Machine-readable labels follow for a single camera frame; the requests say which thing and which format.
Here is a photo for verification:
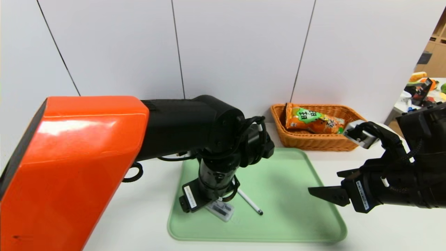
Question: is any white background table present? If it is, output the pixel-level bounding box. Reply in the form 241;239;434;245
393;77;446;116

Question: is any black right camera cable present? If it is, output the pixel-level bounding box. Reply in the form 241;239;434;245
364;121;410;164

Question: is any white pen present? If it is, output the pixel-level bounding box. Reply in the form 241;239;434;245
237;188;264;215

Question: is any black snack package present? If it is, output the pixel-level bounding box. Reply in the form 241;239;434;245
411;78;435;107

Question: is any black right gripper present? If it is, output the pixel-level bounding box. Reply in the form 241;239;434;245
308;158;418;214

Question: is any orange snack bag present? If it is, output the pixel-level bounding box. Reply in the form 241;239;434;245
285;102;346;135

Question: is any wooden cabinet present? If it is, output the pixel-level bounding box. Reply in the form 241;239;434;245
413;7;446;79

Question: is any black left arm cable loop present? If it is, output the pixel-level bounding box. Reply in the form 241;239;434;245
122;162;144;183

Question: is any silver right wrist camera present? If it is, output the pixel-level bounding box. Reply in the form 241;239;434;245
343;120;379;149

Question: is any light green plastic tray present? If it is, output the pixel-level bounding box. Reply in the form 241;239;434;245
167;147;348;243

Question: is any clear plastic compass case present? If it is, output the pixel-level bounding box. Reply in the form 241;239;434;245
205;200;234;222

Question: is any orange wicker basket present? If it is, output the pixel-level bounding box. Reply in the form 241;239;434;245
270;103;368;152

